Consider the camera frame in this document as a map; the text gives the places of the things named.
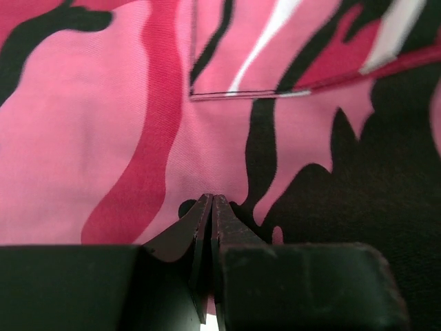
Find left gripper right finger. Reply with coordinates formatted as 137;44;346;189
211;195;410;330

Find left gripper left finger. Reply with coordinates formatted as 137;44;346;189
1;194;213;330

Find pink camouflage trousers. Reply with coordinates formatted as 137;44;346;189
1;1;440;330

